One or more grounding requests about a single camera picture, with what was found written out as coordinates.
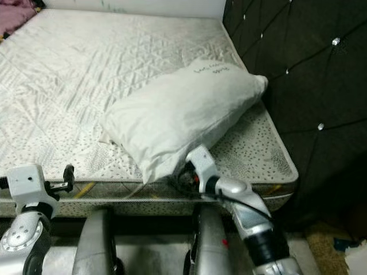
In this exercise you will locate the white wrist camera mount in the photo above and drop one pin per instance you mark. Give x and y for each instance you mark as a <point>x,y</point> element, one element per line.
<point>28,183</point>
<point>202,160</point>

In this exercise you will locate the black bed frame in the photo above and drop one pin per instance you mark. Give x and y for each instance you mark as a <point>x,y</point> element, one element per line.
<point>149,226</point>

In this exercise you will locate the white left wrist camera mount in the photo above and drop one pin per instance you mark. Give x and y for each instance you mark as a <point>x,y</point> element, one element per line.
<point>28,183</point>

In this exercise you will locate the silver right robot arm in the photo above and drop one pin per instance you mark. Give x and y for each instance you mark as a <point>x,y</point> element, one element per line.
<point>252,206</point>

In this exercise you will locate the black tufted headboard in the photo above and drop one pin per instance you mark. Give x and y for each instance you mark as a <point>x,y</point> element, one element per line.
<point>321,86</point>

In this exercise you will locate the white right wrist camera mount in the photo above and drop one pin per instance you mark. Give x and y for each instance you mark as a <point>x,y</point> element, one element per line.
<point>202,160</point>

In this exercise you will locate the brown patterned rug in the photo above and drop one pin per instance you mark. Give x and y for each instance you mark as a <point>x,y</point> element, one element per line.
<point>327,240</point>

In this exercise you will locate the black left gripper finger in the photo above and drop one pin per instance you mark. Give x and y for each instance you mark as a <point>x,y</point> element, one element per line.
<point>69,173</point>

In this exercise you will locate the cream pillow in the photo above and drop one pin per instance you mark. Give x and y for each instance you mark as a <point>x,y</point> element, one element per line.
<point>178,114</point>

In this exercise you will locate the grey left robot leg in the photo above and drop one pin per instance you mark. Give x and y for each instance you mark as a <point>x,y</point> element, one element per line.
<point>94,246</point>

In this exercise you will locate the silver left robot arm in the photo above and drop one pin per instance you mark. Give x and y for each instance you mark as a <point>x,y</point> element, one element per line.
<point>26,243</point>

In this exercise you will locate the grey robot leg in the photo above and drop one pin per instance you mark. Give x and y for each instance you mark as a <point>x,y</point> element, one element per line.
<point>209,246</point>
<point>94,246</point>

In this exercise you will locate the grey quilted mattress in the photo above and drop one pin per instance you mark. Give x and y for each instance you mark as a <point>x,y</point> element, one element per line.
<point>80,69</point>

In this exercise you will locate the grey right robot leg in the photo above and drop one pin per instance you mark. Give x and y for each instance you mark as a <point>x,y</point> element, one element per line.
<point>209,246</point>

